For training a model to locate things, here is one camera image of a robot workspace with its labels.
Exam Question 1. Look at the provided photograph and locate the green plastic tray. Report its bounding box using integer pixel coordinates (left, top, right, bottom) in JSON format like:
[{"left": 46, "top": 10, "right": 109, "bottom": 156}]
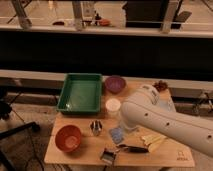
[{"left": 57, "top": 73, "right": 102, "bottom": 115}]

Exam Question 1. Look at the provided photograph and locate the white plastic cup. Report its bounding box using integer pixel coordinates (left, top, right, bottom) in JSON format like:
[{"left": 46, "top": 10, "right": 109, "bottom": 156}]
[{"left": 105, "top": 98, "right": 121, "bottom": 117}]

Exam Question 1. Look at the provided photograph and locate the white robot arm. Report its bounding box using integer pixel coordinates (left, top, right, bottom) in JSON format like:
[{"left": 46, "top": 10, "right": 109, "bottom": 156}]
[{"left": 120, "top": 84, "right": 213, "bottom": 157}]

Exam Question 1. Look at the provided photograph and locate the red bowl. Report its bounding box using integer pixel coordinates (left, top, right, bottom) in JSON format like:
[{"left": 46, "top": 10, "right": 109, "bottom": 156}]
[{"left": 55, "top": 125, "right": 82, "bottom": 153}]

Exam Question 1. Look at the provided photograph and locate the small metal cup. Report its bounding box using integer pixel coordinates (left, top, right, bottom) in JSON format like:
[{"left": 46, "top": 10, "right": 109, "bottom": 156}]
[{"left": 90, "top": 120, "right": 102, "bottom": 136}]

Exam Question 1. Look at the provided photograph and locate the black chair base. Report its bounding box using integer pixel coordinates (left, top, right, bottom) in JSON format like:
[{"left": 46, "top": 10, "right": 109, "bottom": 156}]
[{"left": 0, "top": 88, "right": 40, "bottom": 171}]

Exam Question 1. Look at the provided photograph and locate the dark red grape bunch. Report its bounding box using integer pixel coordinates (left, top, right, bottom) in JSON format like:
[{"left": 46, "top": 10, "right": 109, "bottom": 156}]
[{"left": 154, "top": 80, "right": 168, "bottom": 92}]

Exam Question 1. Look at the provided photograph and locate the purple bowl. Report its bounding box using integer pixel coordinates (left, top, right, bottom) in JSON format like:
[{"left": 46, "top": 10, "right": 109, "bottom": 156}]
[{"left": 104, "top": 75, "right": 126, "bottom": 94}]

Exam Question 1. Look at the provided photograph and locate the black handled spatula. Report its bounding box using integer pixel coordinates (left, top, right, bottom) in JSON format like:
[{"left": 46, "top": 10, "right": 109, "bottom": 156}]
[{"left": 116, "top": 144, "right": 149, "bottom": 153}]

